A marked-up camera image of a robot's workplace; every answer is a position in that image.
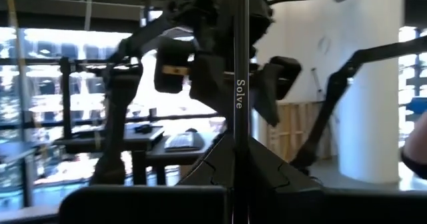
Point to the black computer keyboard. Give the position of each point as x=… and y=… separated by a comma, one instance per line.
x=183, y=141

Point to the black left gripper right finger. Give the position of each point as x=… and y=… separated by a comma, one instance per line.
x=273, y=184

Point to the person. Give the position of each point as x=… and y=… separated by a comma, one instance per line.
x=415, y=144

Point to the wooden crate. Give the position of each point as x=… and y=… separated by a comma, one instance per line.
x=300, y=130

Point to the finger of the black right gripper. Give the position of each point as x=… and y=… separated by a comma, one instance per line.
x=213, y=84
x=268, y=97

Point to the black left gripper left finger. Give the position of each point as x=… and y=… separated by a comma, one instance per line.
x=217, y=164

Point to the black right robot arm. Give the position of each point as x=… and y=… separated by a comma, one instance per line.
x=116, y=117

